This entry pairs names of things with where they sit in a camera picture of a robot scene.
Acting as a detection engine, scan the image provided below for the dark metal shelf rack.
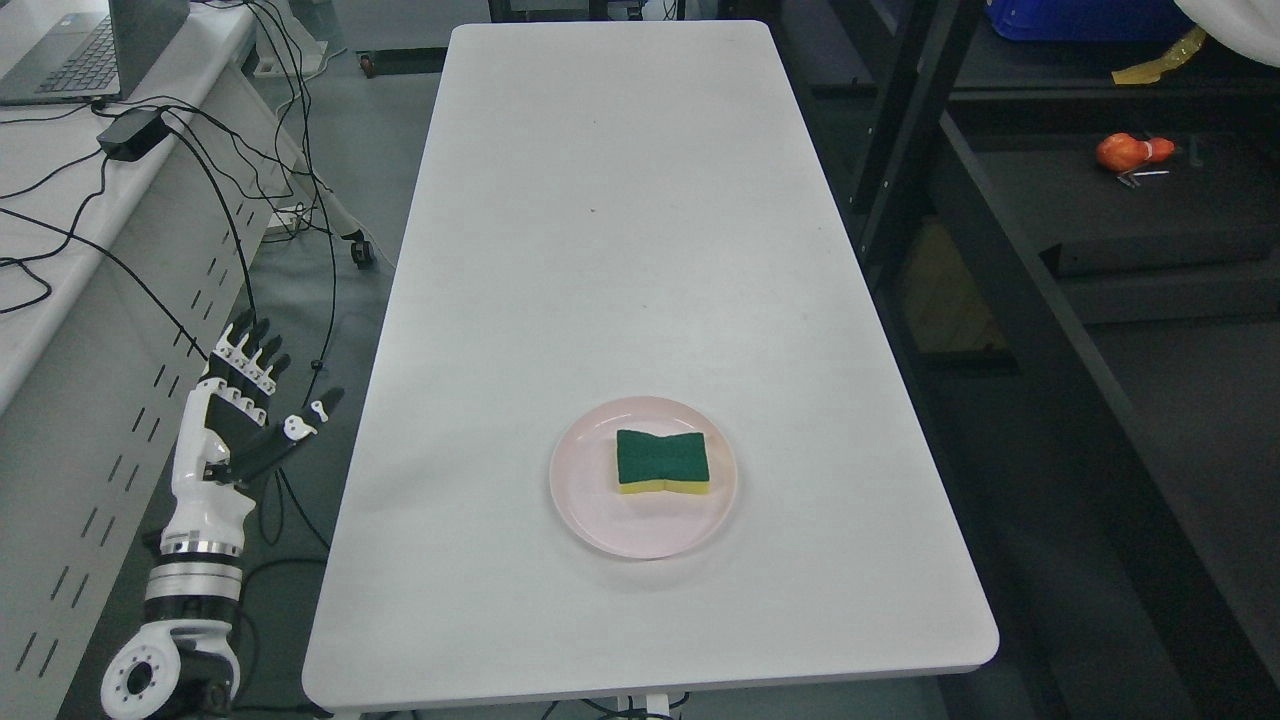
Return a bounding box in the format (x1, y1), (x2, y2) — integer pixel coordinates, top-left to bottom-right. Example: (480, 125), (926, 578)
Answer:
(773, 1), (1277, 719)

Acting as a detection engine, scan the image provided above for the white side desk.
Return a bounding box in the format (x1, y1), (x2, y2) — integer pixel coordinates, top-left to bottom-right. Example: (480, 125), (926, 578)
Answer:
(1, 3), (308, 719)

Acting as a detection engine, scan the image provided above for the green yellow sponge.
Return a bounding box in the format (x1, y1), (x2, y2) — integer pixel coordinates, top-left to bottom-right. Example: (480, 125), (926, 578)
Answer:
(614, 429), (710, 495)

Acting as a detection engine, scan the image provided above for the grey laptop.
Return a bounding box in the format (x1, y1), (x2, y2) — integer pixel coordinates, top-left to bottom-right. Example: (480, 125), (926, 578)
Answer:
(3, 1), (189, 106)

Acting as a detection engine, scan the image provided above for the black cable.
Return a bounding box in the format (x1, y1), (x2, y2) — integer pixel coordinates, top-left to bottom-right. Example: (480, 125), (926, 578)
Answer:
(0, 205), (212, 363)

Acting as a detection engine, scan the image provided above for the black power adapter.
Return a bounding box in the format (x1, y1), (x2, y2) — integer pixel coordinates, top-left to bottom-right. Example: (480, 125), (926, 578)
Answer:
(96, 108), (172, 161)

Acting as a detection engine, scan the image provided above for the yellow tape strip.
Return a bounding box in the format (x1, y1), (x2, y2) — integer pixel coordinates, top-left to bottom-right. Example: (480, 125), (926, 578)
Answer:
(1111, 26), (1208, 87)

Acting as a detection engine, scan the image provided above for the blue plastic bin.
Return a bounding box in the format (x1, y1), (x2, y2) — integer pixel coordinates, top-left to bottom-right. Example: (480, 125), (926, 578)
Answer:
(984, 1), (1194, 44)

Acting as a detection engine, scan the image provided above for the pink round plate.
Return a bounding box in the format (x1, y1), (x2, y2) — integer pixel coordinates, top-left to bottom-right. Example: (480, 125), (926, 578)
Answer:
(549, 396), (740, 560)

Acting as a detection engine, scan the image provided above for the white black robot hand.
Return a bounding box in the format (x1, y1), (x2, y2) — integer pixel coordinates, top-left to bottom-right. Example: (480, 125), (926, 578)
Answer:
(157, 310), (346, 559)

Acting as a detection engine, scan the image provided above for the orange toy on shelf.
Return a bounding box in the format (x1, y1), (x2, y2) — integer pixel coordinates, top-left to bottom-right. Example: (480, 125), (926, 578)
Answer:
(1094, 132), (1178, 188)

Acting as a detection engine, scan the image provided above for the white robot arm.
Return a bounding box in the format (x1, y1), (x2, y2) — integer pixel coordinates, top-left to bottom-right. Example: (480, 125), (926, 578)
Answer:
(99, 552), (244, 719)

